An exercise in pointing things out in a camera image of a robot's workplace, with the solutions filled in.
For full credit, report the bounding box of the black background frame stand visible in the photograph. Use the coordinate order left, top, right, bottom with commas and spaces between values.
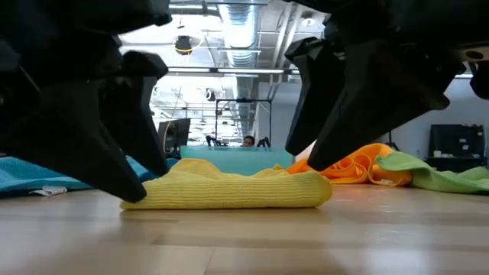
215, 98, 273, 148

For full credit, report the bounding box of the blue microfiber towel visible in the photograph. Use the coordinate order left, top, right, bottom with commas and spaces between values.
0, 154, 179, 199

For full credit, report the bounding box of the green microfiber towel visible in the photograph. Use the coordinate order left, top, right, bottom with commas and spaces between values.
376, 151, 489, 195

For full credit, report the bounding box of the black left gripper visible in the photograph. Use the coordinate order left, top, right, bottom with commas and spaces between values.
0, 0, 173, 203

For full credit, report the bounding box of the black equipment cart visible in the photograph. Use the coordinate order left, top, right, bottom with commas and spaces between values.
426, 124, 488, 172

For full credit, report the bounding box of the black round ceiling fixture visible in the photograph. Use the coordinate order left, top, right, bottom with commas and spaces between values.
174, 34, 193, 57

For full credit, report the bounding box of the yellow microfiber towel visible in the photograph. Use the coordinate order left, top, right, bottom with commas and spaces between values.
119, 158, 333, 211

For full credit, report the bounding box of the orange microfiber towel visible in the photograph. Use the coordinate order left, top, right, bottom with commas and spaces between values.
286, 143, 413, 188

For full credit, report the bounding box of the silver ventilation duct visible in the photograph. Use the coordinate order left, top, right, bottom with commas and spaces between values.
218, 3, 263, 138

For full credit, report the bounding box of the teal translucent plastic basket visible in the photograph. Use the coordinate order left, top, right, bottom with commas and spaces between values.
180, 144, 295, 176

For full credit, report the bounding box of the black background monitor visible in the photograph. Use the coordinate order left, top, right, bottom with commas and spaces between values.
157, 118, 191, 158

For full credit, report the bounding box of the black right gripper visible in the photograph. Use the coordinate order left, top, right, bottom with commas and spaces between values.
286, 0, 489, 172

